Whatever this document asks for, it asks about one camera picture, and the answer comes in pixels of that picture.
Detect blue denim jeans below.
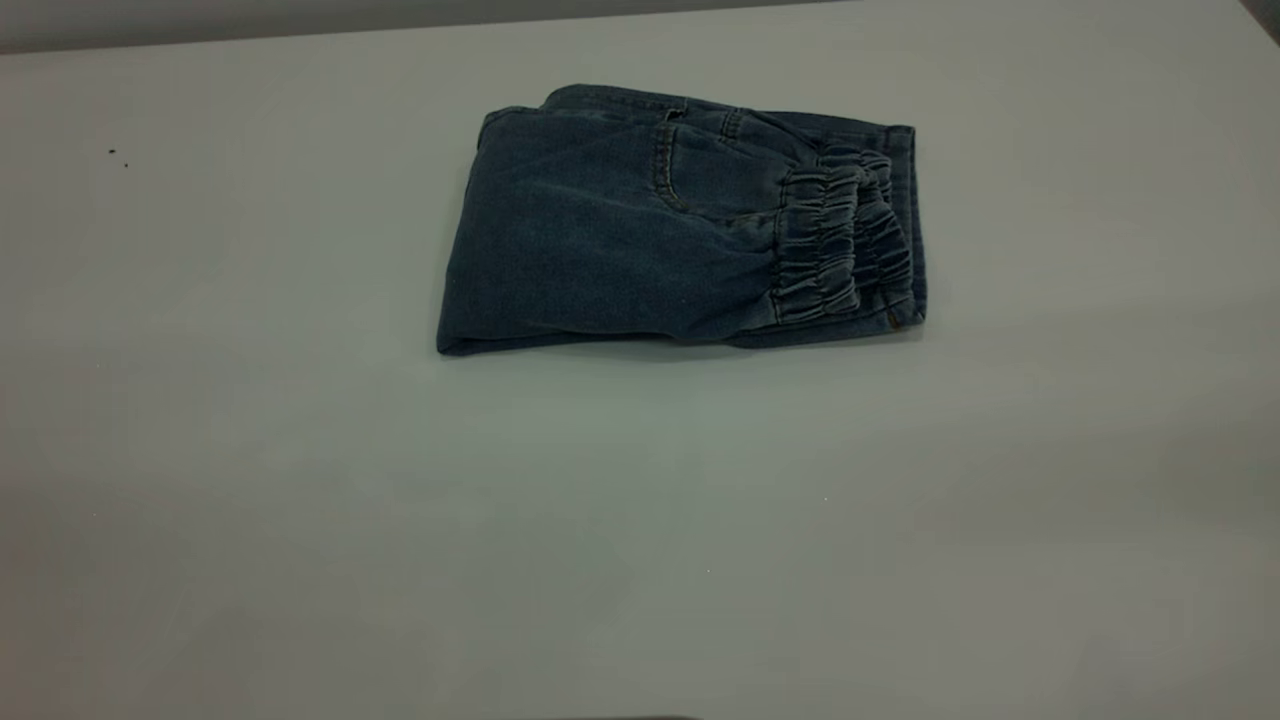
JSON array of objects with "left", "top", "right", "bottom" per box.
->
[{"left": 436, "top": 84, "right": 929, "bottom": 358}]

